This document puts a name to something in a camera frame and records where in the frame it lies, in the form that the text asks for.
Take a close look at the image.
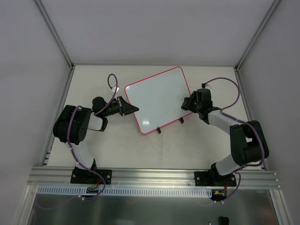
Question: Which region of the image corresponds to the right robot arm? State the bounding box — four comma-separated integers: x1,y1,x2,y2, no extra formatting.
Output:
181,88,270,187

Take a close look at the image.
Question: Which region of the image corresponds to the black knob at bottom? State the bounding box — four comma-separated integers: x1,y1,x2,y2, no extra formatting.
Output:
218,217,230,225

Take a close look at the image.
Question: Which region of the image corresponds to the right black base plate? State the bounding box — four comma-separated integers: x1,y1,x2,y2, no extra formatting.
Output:
194,171,237,187

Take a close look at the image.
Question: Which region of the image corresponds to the left aluminium frame post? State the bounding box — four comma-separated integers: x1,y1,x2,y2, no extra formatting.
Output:
35,0,75,70

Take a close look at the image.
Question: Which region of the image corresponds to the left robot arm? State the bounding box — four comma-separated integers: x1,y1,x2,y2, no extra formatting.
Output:
53,96,139,185

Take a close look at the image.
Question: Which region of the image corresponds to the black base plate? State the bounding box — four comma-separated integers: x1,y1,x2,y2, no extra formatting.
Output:
194,171,237,187
70,167,113,185

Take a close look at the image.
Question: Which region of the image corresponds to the aluminium frame post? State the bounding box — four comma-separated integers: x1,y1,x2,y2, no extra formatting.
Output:
234,0,282,71
35,0,75,70

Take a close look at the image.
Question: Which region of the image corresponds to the pink framed whiteboard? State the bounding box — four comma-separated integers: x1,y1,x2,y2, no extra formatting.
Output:
124,67,191,135

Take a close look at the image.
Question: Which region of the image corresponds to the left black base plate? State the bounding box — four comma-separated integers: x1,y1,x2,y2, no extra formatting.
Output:
70,167,113,185

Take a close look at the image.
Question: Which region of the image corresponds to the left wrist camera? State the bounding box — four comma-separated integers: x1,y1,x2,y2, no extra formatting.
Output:
111,86,119,94

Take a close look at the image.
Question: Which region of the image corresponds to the aluminium mounting rail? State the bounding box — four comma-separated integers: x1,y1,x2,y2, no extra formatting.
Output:
27,166,282,189

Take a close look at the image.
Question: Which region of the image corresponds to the white slotted cable duct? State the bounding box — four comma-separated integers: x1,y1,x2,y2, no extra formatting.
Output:
37,185,212,198

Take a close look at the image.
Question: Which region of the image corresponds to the right aluminium frame post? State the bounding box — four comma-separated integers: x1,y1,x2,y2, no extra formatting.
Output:
234,0,282,71

